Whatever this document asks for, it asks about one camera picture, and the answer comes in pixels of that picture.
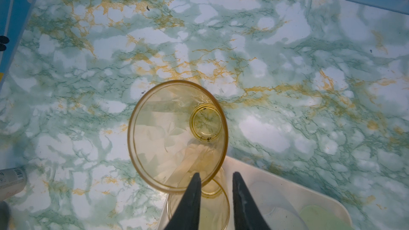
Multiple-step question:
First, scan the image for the pale pink rectangular tray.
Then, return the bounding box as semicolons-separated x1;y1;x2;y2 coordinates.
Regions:
157;155;353;230

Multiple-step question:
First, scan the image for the white tape roll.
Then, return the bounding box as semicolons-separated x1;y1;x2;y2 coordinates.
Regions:
0;168;27;201

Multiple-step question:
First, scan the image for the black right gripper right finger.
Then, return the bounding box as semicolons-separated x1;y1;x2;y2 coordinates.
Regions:
232;171;270;230

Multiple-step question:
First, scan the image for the pale green glass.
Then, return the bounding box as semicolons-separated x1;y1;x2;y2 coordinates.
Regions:
300;206;353;230

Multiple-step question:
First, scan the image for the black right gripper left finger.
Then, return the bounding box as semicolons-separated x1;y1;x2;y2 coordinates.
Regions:
165;172;201;230

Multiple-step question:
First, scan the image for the tall amber glass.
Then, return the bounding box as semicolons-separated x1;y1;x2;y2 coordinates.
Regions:
127;80;229;193

